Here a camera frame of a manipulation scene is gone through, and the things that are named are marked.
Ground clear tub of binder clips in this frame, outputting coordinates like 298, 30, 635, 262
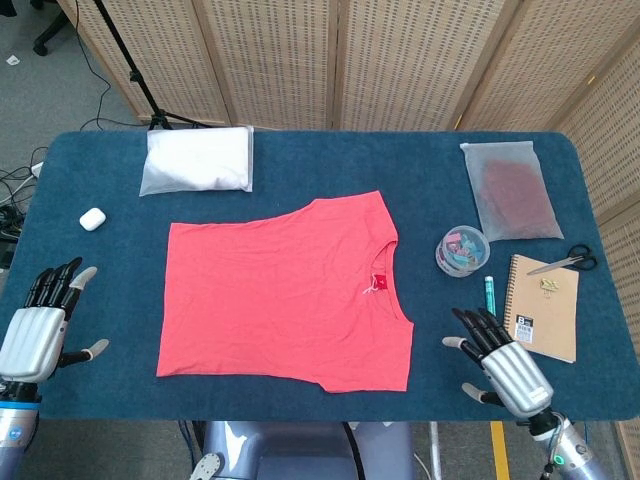
433, 224, 492, 279

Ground coral red t-shirt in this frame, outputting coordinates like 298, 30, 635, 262
155, 189, 416, 396

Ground blue-grey robot torso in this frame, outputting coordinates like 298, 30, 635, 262
189, 420, 416, 480

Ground black-handled scissors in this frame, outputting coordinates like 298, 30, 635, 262
526, 243, 599, 277

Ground white earbuds case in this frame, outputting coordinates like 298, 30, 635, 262
78, 207, 107, 232

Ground clear plastic bag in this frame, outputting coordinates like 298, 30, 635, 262
459, 140, 565, 244

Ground yellow floor tape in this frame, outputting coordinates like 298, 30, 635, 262
489, 420, 511, 480

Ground woven wooden folding screen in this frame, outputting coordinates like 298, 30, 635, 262
57, 0, 640, 480

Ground green glue stick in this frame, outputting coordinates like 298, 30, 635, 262
482, 275, 498, 317

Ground brown spiral notebook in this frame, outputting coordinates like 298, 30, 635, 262
501, 253, 581, 364

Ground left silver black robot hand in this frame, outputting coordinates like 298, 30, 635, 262
0, 257, 110, 385

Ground black office chair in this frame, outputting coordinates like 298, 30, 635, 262
32, 0, 76, 56

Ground white garment in plastic bag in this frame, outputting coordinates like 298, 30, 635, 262
138, 125, 255, 198

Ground black floor cables bundle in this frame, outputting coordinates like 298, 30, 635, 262
0, 144, 46, 271

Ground black tripod stand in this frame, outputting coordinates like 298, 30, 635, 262
92, 0, 229, 132

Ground blue table cover cloth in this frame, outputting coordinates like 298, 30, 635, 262
0, 130, 636, 422

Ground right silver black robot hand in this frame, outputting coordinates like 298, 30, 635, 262
441, 307, 555, 419

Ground white table leg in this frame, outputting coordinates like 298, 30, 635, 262
429, 422, 444, 480

